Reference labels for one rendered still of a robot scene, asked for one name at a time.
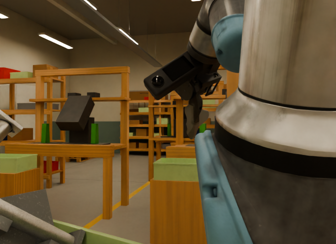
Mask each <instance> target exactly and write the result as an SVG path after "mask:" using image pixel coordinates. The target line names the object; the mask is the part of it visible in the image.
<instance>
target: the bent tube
mask: <svg viewBox="0 0 336 244"><path fill-rule="evenodd" d="M22 129H23V127H22V126H21V125H20V124H18V123H17V122H16V121H14V120H13V119H12V118H10V117H9V116H8V115H7V114H5V113H4V112H3V111H1V110H0V143H1V142H2V140H3V139H4V138H5V137H6V136H7V135H9V136H10V137H14V136H15V135H16V134H17V133H19V132H20V131H21V130H22ZM0 215H1V216H4V217H6V218H8V219H10V220H12V223H11V225H10V226H12V227H14V228H16V229H18V230H20V231H22V232H25V233H27V234H29V235H31V236H33V237H35V238H37V239H39V240H42V241H44V242H45V241H47V240H53V241H55V242H58V243H60V244H73V243H74V241H75V237H74V236H73V235H71V234H69V233H67V232H65V231H63V230H61V229H59V228H57V227H55V226H53V225H51V224H49V223H47V222H45V221H43V220H41V219H39V218H37V217H35V216H33V215H31V214H29V213H27V212H25V211H24V210H22V209H20V208H18V207H16V206H14V205H12V204H10V203H8V202H6V201H4V200H2V199H0Z"/></svg>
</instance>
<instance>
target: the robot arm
mask: <svg viewBox="0 0 336 244"><path fill-rule="evenodd" d="M220 65H221V66H222V67H224V68H225V69H226V70H228V71H230V72H233V73H239V78H238V88H237V89H236V91H235V92H234V93H232V94H231V95H230V96H229V97H228V98H227V99H225V100H224V101H223V102H222V103H221V104H219V105H218V107H217V109H216V111H215V127H214V132H212V131H211V130H205V131H204V133H198V134H197V131H198V127H199V126H200V125H202V124H203V123H204V122H205V121H206V120H207V119H208V118H209V112H208V111H207V110H204V109H202V107H203V99H202V97H201V95H203V94H204V93H206V94H205V96H209V95H211V94H213V92H214V91H215V89H216V87H217V85H218V83H219V82H220V80H221V78H222V76H221V75H220V74H219V73H218V72H217V70H218V69H219V67H220ZM143 82H144V86H145V87H146V88H147V89H148V91H149V92H150V93H151V95H152V96H153V97H154V98H155V99H156V100H160V99H162V98H163V97H165V96H166V95H167V94H169V93H170V92H172V91H175V92H176V93H177V94H178V95H179V96H180V97H181V100H185V101H188V100H189V105H187V106H186V107H185V108H184V111H185V115H186V118H187V122H186V126H187V131H186V134H187V135H188V137H189V138H190V140H192V139H193V138H194V137H195V138H194V144H195V156H196V164H197V173H198V181H199V189H200V197H201V205H202V212H203V220H204V227H205V234H206V241H207V244H336V0H204V1H203V4H202V6H201V9H200V11H199V14H198V17H197V19H196V22H195V24H194V27H193V29H192V32H191V34H190V37H189V42H188V44H187V51H186V52H184V53H183V54H181V55H180V56H178V57H177V58H175V59H174V60H172V61H171V62H169V63H168V64H166V65H164V66H163V67H161V68H160V69H158V70H157V71H155V72H154V73H152V74H151V75H149V76H148V77H146V78H145V79H144V80H143ZM215 83H216V84H215ZM213 84H215V86H214V88H213V90H211V88H212V86H213ZM210 90H211V91H210ZM196 134H197V135H196Z"/></svg>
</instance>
